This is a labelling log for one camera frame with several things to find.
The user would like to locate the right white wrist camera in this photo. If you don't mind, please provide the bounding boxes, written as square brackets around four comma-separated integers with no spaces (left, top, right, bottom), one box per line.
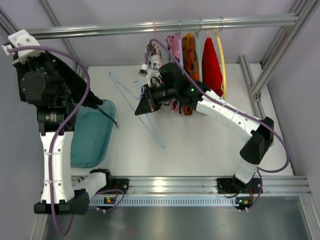
[138,63,157,85]

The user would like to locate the left aluminium frame post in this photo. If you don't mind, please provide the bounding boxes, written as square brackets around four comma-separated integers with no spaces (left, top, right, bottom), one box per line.
[0,0,88,78]

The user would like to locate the yellow hanger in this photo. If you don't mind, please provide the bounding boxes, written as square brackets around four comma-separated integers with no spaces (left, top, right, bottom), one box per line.
[206,17,227,100]

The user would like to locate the blue hanger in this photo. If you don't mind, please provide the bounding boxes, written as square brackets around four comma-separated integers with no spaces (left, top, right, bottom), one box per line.
[108,71,165,149]

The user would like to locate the lilac hanger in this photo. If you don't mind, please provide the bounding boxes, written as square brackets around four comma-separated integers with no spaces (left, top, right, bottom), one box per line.
[178,21,184,67]

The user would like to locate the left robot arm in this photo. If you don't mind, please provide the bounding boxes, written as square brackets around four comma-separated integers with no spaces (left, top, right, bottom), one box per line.
[15,59,110,216]

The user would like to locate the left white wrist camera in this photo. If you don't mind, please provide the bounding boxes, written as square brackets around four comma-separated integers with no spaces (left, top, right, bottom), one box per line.
[2,29,45,64]

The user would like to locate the mint green hanger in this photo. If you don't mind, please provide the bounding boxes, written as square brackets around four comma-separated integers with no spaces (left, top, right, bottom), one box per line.
[195,18,203,82]

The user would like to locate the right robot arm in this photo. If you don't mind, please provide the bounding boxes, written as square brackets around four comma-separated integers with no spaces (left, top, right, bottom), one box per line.
[134,62,274,194]

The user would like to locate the orange patterned garment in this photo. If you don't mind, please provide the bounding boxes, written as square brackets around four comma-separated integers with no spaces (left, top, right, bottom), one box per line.
[181,33,201,116]

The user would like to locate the teal plastic bin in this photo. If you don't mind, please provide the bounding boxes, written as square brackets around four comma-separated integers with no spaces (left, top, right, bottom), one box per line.
[70,99,116,169]

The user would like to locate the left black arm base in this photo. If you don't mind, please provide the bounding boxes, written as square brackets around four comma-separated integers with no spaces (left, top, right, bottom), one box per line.
[100,178,130,194]

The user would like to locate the black trousers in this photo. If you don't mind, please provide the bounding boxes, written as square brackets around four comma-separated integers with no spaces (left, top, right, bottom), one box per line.
[12,48,120,130]

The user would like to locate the pink patterned garment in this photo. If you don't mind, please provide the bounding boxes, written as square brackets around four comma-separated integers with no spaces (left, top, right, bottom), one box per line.
[165,33,182,114]

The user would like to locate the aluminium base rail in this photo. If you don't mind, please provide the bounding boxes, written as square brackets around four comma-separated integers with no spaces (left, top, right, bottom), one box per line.
[112,176,311,196]

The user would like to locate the aluminium hanging rail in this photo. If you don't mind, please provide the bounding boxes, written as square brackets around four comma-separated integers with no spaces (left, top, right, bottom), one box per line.
[27,13,298,40]

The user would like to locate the black white patterned garment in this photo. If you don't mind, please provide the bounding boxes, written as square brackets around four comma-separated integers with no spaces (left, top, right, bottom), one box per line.
[144,42,163,73]

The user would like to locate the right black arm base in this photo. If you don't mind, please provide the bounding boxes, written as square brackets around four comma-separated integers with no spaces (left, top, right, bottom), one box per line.
[216,177,262,195]

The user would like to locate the aluminium frame post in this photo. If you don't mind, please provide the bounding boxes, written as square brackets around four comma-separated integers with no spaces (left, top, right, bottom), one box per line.
[238,0,320,148]
[0,0,88,78]

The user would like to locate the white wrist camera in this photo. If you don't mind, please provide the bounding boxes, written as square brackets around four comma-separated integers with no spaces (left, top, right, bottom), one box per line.
[138,63,157,85]
[2,29,45,64]

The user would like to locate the grey slotted cable duct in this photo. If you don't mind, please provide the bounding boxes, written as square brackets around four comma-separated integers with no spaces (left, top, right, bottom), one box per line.
[89,196,248,208]

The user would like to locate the right aluminium frame post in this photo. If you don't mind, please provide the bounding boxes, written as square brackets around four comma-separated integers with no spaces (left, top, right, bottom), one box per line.
[238,0,320,148]

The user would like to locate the pink hanger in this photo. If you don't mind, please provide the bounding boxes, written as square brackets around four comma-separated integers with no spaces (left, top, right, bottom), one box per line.
[152,20,159,55]

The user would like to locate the red garment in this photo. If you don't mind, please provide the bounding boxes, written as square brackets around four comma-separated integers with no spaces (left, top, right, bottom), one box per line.
[201,37,223,97]

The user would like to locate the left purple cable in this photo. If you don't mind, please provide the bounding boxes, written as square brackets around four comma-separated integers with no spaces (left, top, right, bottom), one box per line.
[7,46,125,236]

